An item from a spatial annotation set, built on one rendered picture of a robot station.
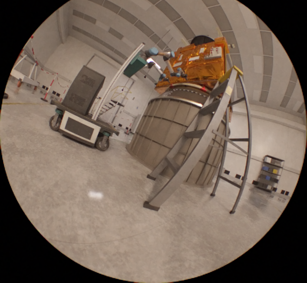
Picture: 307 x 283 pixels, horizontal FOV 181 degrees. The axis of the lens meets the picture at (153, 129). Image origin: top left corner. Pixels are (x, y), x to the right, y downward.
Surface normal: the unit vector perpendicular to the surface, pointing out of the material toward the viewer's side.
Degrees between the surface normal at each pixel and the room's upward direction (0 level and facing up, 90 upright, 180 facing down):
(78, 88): 90
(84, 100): 90
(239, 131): 90
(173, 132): 90
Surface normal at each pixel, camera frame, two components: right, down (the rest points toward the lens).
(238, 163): -0.67, -0.36
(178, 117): -0.36, -0.25
